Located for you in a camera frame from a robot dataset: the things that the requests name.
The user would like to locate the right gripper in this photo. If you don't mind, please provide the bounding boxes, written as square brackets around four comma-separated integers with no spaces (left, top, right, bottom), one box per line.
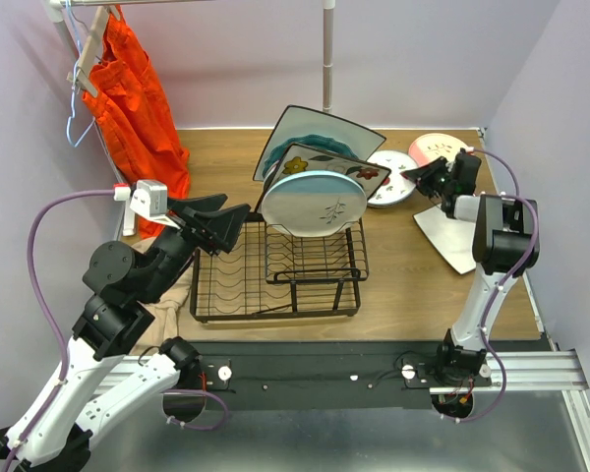
[402,155,453,199]

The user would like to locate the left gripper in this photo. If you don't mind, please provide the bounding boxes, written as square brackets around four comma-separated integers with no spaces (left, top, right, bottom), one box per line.
[142,192,253,303]

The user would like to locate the watermelon round plate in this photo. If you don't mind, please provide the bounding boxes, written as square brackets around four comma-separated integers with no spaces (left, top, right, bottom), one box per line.
[368,150,418,201]

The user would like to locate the pink and cream round plate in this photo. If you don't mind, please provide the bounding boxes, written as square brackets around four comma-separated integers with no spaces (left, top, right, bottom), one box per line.
[408,133,468,167]

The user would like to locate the grey square plate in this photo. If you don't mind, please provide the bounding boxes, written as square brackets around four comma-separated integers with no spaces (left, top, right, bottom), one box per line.
[413,206,476,274]

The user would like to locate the blue striped round plate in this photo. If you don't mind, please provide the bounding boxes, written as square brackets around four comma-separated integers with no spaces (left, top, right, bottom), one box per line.
[368,198,404,208]

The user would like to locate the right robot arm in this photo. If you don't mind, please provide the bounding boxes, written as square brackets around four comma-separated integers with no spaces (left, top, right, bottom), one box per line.
[401,148,540,385]

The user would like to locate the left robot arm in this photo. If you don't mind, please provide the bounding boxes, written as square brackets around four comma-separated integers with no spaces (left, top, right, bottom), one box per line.
[0,194,251,471]

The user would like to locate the beige cloth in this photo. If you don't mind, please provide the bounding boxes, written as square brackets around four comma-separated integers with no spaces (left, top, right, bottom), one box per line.
[122,238,194,356]

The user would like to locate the blue and cream round plate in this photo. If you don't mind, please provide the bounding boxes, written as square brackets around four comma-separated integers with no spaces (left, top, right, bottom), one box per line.
[261,170,367,238]

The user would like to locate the teal rimmed plate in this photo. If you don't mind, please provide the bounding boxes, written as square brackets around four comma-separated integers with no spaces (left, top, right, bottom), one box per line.
[263,134,358,173]

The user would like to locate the flower square plate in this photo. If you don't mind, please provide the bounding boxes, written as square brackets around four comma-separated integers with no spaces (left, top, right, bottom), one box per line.
[265,144,391,198]

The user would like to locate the large white square plate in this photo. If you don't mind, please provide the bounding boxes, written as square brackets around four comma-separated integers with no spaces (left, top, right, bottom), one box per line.
[253,105,386,181]

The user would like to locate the orange shorts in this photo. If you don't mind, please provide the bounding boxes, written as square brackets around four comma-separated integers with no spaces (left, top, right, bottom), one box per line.
[81,4,192,240]

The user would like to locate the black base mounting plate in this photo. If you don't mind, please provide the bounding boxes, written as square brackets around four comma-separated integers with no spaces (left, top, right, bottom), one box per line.
[176,339,493,412]

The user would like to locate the wooden clip hanger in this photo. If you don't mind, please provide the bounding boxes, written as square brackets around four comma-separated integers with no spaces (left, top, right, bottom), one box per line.
[67,3,121,96]

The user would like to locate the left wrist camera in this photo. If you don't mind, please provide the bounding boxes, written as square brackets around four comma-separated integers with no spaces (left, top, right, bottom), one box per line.
[129,180,171,225]

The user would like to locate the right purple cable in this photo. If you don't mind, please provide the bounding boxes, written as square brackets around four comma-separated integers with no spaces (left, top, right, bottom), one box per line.
[440,147,541,424]

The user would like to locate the purple cable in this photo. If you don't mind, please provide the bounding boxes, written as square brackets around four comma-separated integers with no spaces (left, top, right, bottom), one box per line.
[440,147,541,424]
[0,184,230,472]

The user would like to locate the black wire dish rack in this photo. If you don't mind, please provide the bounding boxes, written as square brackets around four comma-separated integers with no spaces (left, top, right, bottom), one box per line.
[189,212,369,324]

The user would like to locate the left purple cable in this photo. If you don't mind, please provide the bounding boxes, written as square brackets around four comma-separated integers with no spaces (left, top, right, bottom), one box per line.
[0,184,230,472]

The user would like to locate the blue wire hanger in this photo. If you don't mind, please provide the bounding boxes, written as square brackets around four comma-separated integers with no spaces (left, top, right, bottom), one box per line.
[65,1,95,148]

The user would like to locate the white clothes rack frame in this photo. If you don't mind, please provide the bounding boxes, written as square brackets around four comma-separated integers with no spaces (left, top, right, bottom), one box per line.
[42,1,336,113]

